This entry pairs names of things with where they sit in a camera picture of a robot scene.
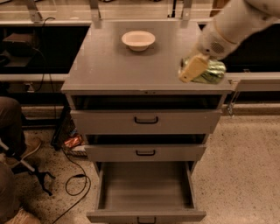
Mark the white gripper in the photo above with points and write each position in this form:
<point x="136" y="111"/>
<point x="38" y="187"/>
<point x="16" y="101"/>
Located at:
<point x="210" y="44"/>

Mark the crushed green can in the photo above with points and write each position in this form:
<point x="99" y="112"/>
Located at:
<point x="214" y="73"/>

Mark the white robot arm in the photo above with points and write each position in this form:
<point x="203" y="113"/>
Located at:
<point x="238" y="20"/>

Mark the top grey drawer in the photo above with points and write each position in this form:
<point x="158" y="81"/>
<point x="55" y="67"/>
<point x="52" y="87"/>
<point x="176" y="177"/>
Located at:
<point x="146" y="122"/>

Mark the grey drawer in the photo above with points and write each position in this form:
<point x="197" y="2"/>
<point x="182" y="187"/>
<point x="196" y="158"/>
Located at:
<point x="146" y="122"/>
<point x="145" y="152"/>
<point x="145" y="193"/>

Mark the grey drawer cabinet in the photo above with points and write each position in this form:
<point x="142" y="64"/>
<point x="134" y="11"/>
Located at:
<point x="107" y="75"/>

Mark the middle grey drawer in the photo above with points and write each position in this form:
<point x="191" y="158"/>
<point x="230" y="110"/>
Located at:
<point x="145" y="152"/>

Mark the bottom grey drawer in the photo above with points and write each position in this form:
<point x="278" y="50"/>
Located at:
<point x="145" y="193"/>

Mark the orange snack packet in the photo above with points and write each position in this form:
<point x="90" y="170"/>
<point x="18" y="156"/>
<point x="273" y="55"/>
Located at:
<point x="73" y="141"/>

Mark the tan shoe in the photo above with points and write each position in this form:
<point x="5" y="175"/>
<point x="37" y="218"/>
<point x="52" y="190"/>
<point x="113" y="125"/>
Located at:
<point x="30" y="146"/>
<point x="23" y="217"/>

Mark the person's brown trouser leg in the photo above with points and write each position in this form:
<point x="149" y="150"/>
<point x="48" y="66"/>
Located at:
<point x="11" y="125"/>

